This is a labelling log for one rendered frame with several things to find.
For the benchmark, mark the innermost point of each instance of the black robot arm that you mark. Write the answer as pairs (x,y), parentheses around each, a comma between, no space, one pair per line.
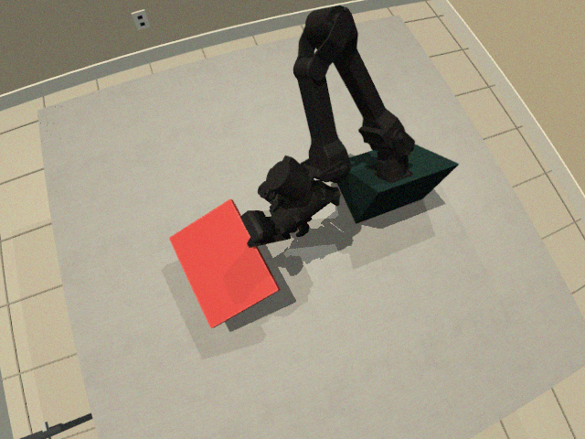
(332,31)

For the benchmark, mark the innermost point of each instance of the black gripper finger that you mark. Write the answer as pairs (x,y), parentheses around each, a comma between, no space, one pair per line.
(281,237)
(250,243)

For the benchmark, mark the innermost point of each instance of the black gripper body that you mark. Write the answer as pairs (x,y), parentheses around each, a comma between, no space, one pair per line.
(286,219)

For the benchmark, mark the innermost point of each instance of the red panel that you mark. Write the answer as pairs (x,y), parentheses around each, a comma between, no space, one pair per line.
(227,276)

